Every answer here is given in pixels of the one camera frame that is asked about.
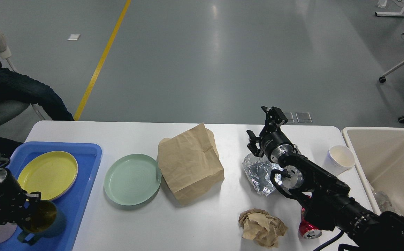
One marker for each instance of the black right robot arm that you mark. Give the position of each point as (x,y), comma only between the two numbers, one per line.
(324,197)

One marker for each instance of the yellow plate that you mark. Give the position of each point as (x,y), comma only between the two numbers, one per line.
(52,174)

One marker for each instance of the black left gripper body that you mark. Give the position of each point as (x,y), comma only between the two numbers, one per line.
(9,189)

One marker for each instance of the seated person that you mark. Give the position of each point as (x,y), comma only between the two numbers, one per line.
(15,86)

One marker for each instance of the floor outlet plate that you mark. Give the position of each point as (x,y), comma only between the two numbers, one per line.
(298,117)

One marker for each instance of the dark teal mug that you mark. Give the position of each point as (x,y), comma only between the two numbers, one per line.
(48,221)

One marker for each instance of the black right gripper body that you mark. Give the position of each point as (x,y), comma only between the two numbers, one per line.
(275,144)

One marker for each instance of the crushed red can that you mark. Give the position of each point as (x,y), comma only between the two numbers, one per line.
(306,229)

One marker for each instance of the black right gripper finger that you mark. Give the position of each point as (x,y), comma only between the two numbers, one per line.
(275,118)
(252,145)

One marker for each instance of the brown paper bag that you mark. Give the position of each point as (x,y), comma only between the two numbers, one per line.
(190,164)

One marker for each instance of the light green plate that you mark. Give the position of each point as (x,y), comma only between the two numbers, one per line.
(132,180)

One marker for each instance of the white desk frame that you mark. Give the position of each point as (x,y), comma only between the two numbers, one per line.
(390,8)

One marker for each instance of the crumpled aluminium foil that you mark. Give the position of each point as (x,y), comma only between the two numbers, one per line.
(266,176)

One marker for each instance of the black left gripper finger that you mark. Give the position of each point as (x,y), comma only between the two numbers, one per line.
(28,210)

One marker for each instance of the blue plastic tray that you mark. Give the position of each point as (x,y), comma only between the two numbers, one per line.
(72,203)

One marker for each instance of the white paper cup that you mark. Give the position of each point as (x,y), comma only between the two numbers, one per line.
(339,159)

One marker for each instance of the crumpled brown paper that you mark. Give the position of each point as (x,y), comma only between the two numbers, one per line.
(261,227)

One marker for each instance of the beige plastic bin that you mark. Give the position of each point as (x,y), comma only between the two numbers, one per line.
(379,153)

